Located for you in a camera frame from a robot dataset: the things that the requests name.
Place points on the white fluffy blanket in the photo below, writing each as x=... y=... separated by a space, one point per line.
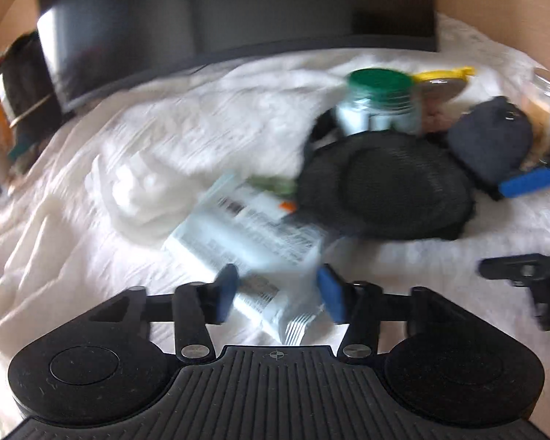
x=73 y=238

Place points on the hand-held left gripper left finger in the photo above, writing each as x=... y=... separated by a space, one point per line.
x=227 y=291

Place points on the green lid jar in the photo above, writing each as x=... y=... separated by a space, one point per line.
x=380 y=89

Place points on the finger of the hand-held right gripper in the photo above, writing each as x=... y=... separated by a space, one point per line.
x=529 y=182
x=508 y=268

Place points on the white printed packet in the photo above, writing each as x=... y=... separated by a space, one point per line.
x=238 y=233

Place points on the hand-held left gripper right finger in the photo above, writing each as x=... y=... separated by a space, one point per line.
x=332 y=293

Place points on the small green item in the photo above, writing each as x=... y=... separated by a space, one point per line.
x=275 y=185

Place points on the black bag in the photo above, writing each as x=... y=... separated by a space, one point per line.
x=25 y=78

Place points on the yellow round scrubbing pad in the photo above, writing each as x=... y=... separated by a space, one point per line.
x=440 y=82

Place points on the clear glass jar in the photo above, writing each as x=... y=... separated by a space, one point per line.
x=547 y=101

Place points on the white cloth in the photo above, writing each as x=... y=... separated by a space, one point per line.
x=142 y=192

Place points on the dark grey knit cloth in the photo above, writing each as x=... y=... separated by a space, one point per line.
x=486 y=146

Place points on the black monitor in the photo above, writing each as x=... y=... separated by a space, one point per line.
x=211 y=9

